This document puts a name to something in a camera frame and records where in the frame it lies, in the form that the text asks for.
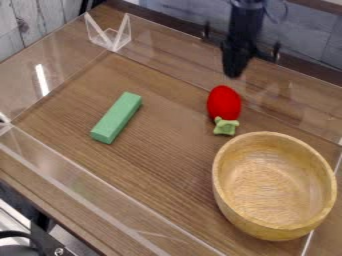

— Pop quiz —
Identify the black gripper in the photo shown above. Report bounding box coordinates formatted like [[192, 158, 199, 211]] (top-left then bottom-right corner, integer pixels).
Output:
[[202, 0, 280, 79]]

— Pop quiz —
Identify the red plush strawberry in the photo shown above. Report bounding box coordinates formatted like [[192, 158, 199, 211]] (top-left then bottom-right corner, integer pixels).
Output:
[[207, 85, 242, 136]]

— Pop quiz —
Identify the wooden bowl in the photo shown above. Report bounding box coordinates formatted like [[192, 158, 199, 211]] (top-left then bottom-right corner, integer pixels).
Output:
[[212, 131, 338, 241]]

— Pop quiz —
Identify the clear acrylic enclosure wall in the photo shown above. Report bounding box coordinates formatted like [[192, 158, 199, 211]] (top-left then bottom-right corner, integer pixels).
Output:
[[0, 2, 342, 256]]

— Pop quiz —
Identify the black cable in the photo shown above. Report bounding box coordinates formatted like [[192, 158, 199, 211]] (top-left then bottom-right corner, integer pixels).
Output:
[[0, 229, 35, 249]]

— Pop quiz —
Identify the black metal frame bracket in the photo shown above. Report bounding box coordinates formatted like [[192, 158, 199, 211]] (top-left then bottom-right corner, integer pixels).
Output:
[[29, 222, 76, 256]]

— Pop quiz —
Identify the green rectangular block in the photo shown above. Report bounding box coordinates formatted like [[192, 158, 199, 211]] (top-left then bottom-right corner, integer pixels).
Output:
[[91, 92, 142, 144]]

